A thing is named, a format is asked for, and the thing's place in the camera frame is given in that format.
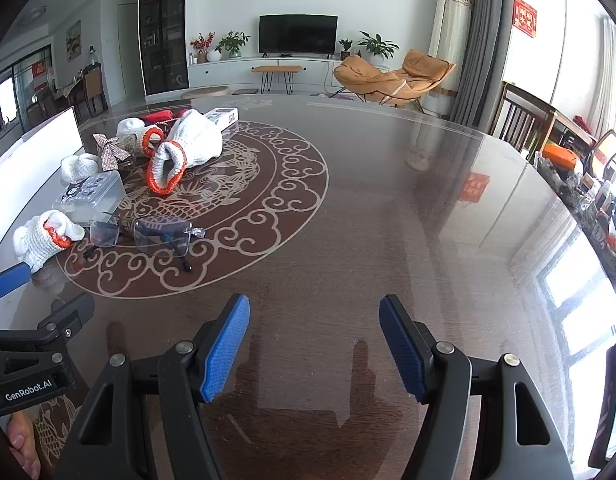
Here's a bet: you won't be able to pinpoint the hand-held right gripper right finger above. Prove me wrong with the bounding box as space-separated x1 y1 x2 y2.
379 294 575 480

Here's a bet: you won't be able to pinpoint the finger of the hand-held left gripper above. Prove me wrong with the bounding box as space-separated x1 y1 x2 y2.
0 262 33 311
0 292 95 361

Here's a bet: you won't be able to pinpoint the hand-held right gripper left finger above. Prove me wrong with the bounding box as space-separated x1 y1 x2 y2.
53 293 251 480

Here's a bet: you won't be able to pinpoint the white glove orange cuff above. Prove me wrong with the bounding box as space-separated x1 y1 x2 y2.
12 209 86 275
116 117 166 158

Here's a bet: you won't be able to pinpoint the white cardboard box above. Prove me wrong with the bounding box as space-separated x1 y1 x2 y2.
0 106 87 273

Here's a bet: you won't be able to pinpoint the clear plastic box with sticker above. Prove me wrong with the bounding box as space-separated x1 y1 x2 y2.
51 171 127 226

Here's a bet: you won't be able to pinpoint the rimless eyeglasses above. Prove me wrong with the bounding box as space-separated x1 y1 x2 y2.
83 211 207 272

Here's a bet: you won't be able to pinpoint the red packet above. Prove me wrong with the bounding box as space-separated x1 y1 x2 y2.
139 108 181 125

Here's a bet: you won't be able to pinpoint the large white knitted glove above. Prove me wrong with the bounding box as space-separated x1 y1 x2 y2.
146 109 224 195

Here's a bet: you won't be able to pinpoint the white blue ointment carton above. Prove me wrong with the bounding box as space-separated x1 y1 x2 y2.
204 107 240 128

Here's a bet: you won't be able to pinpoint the person's left hand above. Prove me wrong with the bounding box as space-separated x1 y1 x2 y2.
5 410 43 480

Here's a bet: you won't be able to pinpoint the wooden dining table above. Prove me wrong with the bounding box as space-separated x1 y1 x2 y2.
53 75 89 111

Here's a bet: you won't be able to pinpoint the brown dining chair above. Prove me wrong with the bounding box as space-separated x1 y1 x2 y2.
83 62 109 116

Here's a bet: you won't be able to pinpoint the cluttered wooden side table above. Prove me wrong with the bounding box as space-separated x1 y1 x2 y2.
533 110 616 281

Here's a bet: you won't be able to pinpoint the orange bag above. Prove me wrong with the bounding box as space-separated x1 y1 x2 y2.
542 142 579 168

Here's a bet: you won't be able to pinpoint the round beige floor cushion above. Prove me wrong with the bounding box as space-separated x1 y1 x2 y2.
180 86 232 101

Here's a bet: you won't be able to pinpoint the orange rocking chair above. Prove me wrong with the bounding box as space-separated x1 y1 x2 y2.
333 49 457 108

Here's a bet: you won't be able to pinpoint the white TV cabinet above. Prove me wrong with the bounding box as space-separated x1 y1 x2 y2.
188 56 356 93

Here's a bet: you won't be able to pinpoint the dark wooden slatted chair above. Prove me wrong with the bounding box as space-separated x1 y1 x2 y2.
490 81 556 161

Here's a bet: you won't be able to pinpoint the dark glass display cabinet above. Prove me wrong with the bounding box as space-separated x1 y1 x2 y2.
138 0 190 98

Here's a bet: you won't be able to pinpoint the wooden bench with metal legs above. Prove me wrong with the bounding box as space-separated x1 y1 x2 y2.
251 65 303 95

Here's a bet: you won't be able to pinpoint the red flower arrangement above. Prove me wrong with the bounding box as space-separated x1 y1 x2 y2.
189 32 216 64

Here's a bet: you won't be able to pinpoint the broad leaf potted plant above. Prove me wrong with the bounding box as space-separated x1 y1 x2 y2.
358 31 400 66

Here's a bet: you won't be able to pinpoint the grey curtain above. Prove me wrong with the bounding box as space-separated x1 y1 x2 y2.
448 0 516 133

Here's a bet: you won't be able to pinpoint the bushy green potted plant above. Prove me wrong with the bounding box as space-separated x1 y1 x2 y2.
215 31 251 59

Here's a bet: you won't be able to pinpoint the fabric covered standing air conditioner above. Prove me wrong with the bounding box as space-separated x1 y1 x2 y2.
422 0 474 116

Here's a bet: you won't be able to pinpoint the black television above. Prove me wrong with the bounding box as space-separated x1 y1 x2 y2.
258 14 339 56

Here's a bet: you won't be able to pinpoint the framed wall painting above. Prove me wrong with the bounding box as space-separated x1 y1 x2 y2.
65 20 83 63

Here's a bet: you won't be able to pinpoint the red wall hanging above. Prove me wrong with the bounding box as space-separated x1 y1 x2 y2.
512 0 539 38

